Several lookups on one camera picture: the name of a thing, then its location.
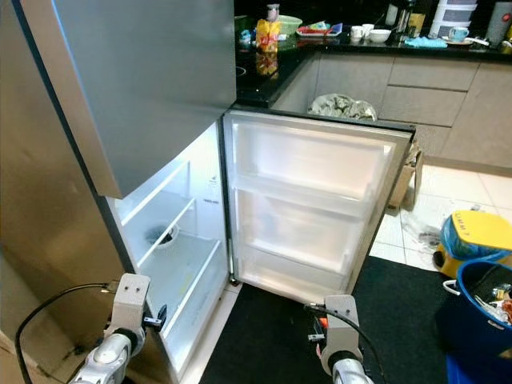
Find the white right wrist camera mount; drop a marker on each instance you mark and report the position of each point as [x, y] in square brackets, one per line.
[342, 324]

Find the grey fridge body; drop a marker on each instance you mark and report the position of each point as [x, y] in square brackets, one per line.
[48, 176]

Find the small dark bowl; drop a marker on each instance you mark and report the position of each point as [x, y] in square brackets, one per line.
[162, 236]

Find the teal mug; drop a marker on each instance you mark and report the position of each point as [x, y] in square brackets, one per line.
[458, 34]

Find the glass fridge shelf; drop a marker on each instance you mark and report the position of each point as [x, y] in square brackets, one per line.
[160, 224]

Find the grey green cloth pile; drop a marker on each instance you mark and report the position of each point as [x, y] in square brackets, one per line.
[342, 107]

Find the dark floor mat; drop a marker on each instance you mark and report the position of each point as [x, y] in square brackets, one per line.
[272, 352]

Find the orange yellow snack bag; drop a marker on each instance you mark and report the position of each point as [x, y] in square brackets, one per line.
[267, 34]

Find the tall fridge door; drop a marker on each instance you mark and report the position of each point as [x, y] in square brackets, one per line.
[312, 148]

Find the white striped container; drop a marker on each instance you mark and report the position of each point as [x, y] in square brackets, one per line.
[454, 14]

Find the yellow and blue container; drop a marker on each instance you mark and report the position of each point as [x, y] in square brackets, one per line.
[476, 236]

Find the blue cloth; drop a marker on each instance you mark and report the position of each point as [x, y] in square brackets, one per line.
[424, 42]

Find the white bowl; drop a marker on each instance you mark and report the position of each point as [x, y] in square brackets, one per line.
[380, 35]

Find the black kitchen counter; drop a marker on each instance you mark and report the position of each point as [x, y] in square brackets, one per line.
[256, 80]

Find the clear fridge crisper drawer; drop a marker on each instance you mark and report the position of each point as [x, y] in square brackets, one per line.
[184, 280]

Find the small white cup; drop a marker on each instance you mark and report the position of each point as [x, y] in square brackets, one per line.
[357, 33]
[369, 29]

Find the dark countertop appliance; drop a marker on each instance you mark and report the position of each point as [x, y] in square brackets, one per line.
[408, 16]

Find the green bowl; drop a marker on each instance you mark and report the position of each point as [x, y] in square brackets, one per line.
[290, 24]

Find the red tray with items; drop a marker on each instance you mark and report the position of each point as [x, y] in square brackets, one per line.
[318, 30]

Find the grey freezer door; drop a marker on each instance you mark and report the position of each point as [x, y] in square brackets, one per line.
[152, 88]

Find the white fridge door shelf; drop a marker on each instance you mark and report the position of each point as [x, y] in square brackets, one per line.
[288, 284]
[312, 192]
[296, 254]

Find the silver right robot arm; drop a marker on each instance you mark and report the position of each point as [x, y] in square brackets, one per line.
[348, 372]

